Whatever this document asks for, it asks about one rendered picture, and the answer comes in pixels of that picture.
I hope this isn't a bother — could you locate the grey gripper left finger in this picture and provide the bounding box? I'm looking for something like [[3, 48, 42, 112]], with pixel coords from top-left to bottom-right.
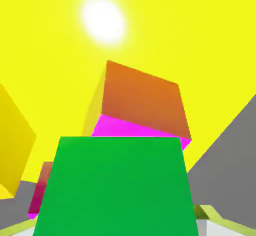
[[0, 218, 38, 236]]

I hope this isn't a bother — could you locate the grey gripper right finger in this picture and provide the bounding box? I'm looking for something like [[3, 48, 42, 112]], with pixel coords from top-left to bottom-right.
[[193, 204, 256, 236]]

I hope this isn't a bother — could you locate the small green cube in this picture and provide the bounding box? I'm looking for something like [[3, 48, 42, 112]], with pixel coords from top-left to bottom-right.
[[32, 136, 200, 236]]

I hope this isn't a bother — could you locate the small magenta cube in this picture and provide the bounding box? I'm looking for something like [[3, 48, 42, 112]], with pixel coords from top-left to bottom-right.
[[27, 161, 54, 220], [81, 59, 192, 151]]

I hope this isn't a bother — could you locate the small yellow cube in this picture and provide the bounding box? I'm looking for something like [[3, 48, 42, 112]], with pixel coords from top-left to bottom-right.
[[0, 82, 37, 200]]

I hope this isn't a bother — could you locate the large yellow box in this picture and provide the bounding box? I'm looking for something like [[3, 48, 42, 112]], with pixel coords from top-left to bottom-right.
[[0, 0, 256, 184]]

